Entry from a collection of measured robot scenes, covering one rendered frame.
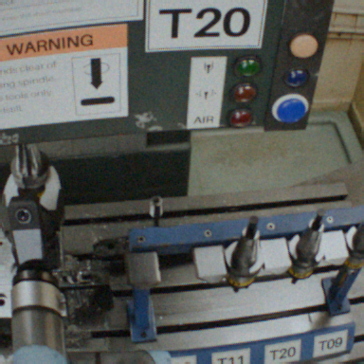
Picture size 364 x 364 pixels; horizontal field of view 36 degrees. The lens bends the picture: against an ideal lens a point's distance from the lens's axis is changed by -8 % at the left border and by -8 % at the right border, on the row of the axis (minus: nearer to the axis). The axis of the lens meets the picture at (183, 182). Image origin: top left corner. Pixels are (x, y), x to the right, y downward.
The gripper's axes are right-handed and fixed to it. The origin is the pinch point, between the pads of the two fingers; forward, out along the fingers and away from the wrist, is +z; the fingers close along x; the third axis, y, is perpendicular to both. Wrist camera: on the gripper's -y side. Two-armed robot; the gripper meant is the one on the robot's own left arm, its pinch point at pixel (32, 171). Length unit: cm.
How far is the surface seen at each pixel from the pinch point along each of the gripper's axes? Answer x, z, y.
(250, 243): 32.5, -12.6, 5.7
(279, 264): 38.3, -13.2, 12.6
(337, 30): 87, 80, 34
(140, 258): 16.1, -9.2, 12.6
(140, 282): 15.6, -13.8, 12.6
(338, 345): 57, -20, 41
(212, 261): 27.5, -11.0, 12.6
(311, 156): 80, 63, 76
